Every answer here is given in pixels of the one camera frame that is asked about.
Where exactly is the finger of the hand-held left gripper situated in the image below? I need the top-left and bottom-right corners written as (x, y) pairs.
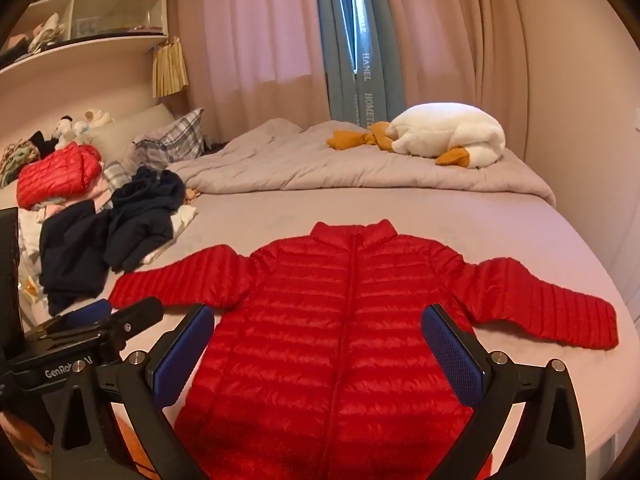
top-left (100, 296), bottom-right (165, 356)
top-left (30, 299), bottom-right (112, 333)

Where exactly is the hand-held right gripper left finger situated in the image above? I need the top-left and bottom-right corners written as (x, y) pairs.
top-left (50, 303), bottom-right (216, 480)

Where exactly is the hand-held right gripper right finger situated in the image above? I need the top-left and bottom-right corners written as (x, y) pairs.
top-left (421, 303), bottom-right (587, 480)

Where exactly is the red down jacket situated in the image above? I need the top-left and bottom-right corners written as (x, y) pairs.
top-left (107, 219), bottom-right (620, 480)
top-left (16, 143), bottom-right (103, 209)

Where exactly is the dark navy jacket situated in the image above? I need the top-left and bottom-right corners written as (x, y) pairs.
top-left (39, 199), bottom-right (120, 317)

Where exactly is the white printed cloth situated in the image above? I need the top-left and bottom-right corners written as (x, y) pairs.
top-left (17, 209), bottom-right (45, 307)

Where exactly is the navy blue hoodie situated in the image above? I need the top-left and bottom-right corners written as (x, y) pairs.
top-left (104, 166), bottom-right (187, 274)

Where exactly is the pale pink garment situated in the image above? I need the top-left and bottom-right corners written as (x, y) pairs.
top-left (29, 180), bottom-right (117, 222)

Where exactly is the grey plaid cloth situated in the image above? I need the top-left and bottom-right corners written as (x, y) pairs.
top-left (102, 160), bottom-right (134, 194)

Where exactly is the bed with pink sheet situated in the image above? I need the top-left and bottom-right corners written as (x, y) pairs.
top-left (0, 160), bottom-right (633, 480)

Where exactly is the folded red down jacket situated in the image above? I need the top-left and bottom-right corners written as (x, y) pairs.
top-left (16, 143), bottom-right (103, 209)

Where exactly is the multicoloured knit scarf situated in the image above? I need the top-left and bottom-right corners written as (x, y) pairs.
top-left (0, 140), bottom-right (42, 187)

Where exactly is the black cloth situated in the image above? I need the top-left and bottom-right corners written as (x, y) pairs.
top-left (27, 130), bottom-right (59, 159)

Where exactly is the plaid pillow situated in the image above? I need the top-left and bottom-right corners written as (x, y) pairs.
top-left (133, 108), bottom-right (206, 172)

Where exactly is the small white plush toy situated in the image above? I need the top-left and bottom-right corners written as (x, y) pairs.
top-left (75, 109), bottom-right (114, 134)
top-left (52, 117), bottom-right (77, 149)

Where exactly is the beige pillow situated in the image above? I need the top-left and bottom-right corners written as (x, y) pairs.
top-left (84, 103), bottom-right (176, 162)

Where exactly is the grey quilt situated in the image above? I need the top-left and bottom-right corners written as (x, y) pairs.
top-left (167, 119), bottom-right (557, 207)

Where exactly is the white goose plush toy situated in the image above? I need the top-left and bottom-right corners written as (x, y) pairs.
top-left (327, 103), bottom-right (506, 170)

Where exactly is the yellow pleated hanging ornament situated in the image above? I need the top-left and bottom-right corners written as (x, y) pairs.
top-left (151, 36), bottom-right (190, 99)

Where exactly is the crumpled pale cloth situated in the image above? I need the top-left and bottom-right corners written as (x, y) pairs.
top-left (27, 12), bottom-right (67, 54)

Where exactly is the pink curtain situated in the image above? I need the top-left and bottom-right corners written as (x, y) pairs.
top-left (380, 0), bottom-right (540, 161)
top-left (167, 0), bottom-right (331, 137)

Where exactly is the teal curtain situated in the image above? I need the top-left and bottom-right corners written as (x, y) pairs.
top-left (312, 0), bottom-right (407, 129)

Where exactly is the white wall shelf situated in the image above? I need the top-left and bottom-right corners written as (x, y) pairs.
top-left (0, 0), bottom-right (172, 92)

